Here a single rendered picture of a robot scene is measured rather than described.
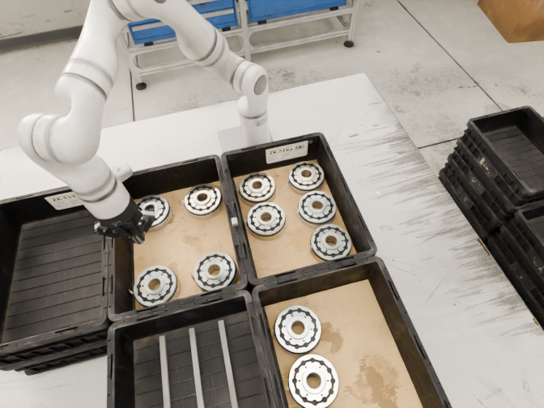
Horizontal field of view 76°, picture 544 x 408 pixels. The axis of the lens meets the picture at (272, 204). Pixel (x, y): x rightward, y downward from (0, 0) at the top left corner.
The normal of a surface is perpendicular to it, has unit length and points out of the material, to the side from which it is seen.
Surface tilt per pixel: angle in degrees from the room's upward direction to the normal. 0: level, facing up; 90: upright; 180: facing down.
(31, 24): 90
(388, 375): 0
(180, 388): 0
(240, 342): 0
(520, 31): 91
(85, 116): 67
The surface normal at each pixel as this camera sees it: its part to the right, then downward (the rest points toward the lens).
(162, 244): -0.04, -0.55
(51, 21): 0.26, 0.80
